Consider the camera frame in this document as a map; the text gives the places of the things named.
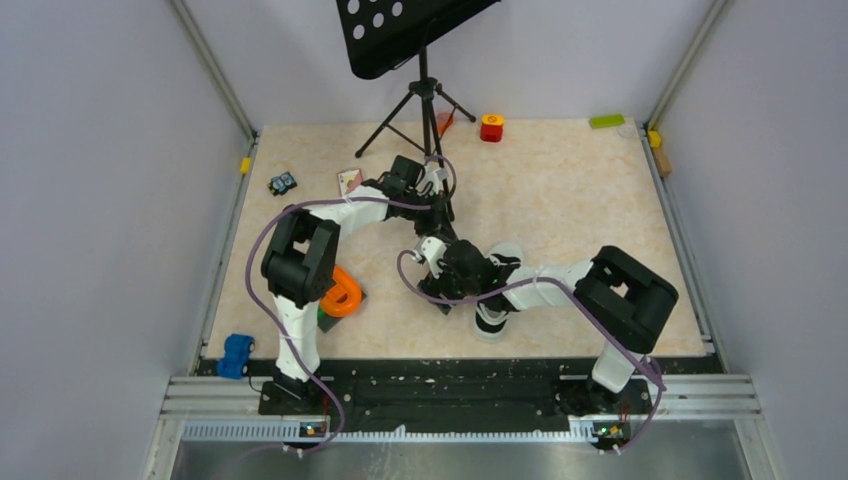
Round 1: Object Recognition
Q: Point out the black white sneaker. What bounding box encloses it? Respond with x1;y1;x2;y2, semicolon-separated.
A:
474;242;524;343

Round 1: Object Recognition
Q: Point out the black music stand tripod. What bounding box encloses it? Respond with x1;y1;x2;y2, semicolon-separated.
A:
335;0;502;223

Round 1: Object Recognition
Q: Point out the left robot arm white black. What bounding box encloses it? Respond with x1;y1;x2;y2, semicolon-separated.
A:
260;155;456;414

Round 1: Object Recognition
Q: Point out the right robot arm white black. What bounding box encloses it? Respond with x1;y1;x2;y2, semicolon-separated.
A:
410;237;679;412

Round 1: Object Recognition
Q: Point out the pink white card box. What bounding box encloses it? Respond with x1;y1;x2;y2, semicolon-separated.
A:
337;168;364;196

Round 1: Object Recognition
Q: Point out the red yellow button block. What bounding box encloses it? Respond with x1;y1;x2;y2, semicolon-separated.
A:
480;114;505;143

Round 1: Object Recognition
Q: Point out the orange plastic cup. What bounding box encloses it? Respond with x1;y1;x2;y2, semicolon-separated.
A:
436;111;454;139

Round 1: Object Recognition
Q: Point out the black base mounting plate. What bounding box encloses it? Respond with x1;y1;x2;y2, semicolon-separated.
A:
248;356;720;435

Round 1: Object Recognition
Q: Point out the small black blue toy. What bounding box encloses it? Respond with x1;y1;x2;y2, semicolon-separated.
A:
267;171;298;196

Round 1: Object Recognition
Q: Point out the lime green block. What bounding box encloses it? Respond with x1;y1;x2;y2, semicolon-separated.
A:
588;114;626;129

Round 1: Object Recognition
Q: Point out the blue toy car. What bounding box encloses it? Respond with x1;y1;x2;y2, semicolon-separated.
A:
216;334;255;380

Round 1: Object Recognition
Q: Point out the yellow corner clip right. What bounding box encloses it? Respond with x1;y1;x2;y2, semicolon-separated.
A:
647;130;663;149

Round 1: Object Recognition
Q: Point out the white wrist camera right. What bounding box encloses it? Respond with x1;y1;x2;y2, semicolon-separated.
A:
413;236;448;278

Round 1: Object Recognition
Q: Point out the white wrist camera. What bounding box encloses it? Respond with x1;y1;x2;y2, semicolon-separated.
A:
413;236;448;278
421;164;448;196

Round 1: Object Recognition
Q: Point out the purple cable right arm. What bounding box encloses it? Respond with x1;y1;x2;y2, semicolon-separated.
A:
396;248;667;452

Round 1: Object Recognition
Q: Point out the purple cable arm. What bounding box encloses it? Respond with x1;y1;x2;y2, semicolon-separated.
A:
396;248;667;452
243;153;458;455

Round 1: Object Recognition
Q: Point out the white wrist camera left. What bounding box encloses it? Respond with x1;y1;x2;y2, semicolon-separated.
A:
421;164;448;196

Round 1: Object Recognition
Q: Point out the orange ring toy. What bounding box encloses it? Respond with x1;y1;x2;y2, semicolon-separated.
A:
320;265;364;318

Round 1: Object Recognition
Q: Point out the grey base plate green block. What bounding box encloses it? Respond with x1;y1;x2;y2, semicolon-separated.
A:
317;297;365;333

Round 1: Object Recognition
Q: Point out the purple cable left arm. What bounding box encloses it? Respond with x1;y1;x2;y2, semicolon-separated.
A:
243;153;458;455

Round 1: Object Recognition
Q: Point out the wooden block right rail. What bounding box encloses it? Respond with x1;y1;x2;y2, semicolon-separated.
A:
651;147;673;178

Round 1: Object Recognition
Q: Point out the white slotted cable duct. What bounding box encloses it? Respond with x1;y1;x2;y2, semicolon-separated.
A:
182;419;624;444

